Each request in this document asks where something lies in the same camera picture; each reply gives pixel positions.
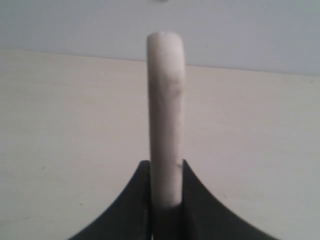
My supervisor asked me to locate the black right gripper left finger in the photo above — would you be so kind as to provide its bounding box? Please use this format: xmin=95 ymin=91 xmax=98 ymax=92
xmin=70 ymin=160 xmax=152 ymax=240

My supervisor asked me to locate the white-handled paint brush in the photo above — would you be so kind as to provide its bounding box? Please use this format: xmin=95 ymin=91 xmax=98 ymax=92
xmin=147 ymin=31 xmax=186 ymax=209

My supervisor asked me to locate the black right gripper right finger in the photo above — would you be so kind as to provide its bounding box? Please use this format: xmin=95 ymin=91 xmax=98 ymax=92
xmin=182 ymin=160 xmax=275 ymax=240

